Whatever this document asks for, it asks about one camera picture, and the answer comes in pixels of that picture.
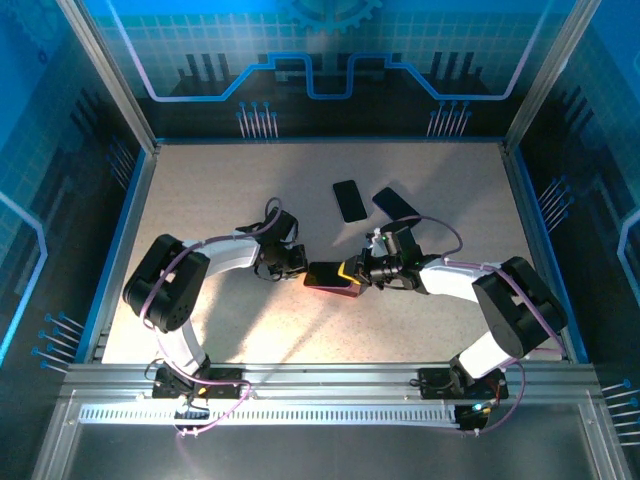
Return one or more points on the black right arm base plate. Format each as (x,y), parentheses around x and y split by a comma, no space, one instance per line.
(432,382)

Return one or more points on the small circuit board with LED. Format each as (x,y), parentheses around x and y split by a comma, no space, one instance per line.
(476,410)

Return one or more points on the aluminium cross beam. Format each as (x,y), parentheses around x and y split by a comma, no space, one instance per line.
(325,380)

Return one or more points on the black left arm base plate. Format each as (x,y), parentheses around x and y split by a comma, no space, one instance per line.
(225,382)

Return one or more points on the aluminium frame post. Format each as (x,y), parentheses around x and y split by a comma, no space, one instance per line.
(543,85)
(112,80)

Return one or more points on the aluminium side rail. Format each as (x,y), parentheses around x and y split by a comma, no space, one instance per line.
(132,210)
(526,210)

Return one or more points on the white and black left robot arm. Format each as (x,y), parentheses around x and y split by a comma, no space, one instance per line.
(230,255)

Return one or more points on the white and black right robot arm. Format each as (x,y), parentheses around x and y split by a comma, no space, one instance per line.
(450,280)

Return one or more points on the pink phone case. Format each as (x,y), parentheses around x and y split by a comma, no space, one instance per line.
(325,289)

